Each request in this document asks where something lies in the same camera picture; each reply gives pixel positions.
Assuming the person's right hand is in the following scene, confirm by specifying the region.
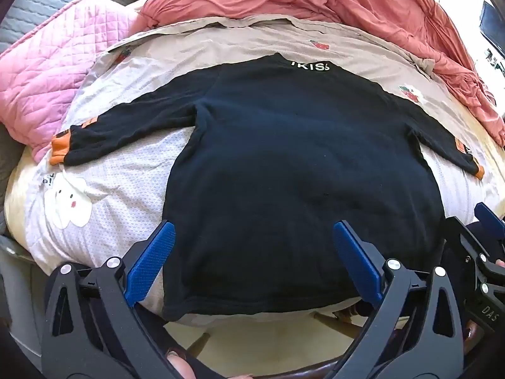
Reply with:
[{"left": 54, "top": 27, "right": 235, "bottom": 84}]
[{"left": 461, "top": 322, "right": 483, "bottom": 357}]

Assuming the grey bed frame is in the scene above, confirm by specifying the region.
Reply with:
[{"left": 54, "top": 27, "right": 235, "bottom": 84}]
[{"left": 0, "top": 233, "right": 54, "bottom": 364}]

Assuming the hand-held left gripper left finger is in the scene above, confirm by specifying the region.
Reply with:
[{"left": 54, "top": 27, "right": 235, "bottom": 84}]
[{"left": 39, "top": 221, "right": 186, "bottom": 379}]

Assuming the coral pink duvet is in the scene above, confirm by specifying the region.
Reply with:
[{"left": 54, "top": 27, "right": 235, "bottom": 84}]
[{"left": 140, "top": 0, "right": 505, "bottom": 147}]

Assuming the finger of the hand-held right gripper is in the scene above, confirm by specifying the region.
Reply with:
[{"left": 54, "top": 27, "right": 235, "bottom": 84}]
[
  {"left": 445, "top": 216, "right": 496, "bottom": 279},
  {"left": 474, "top": 202, "right": 505, "bottom": 241}
]

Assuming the beige printed bed sheet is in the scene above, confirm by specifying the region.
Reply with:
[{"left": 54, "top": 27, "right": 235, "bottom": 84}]
[{"left": 6, "top": 16, "right": 505, "bottom": 326}]

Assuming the dark monitor screen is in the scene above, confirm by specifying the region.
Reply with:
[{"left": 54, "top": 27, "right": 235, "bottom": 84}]
[{"left": 479, "top": 0, "right": 505, "bottom": 44}]

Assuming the black sweater with orange cuffs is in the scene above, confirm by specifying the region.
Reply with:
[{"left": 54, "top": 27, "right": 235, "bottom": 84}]
[{"left": 51, "top": 52, "right": 485, "bottom": 322}]

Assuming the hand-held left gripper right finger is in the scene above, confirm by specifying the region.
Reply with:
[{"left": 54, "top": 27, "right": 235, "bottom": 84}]
[{"left": 324, "top": 220, "right": 467, "bottom": 379}]

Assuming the pink quilted blanket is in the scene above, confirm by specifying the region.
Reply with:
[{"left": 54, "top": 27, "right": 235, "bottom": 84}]
[{"left": 0, "top": 0, "right": 148, "bottom": 162}]

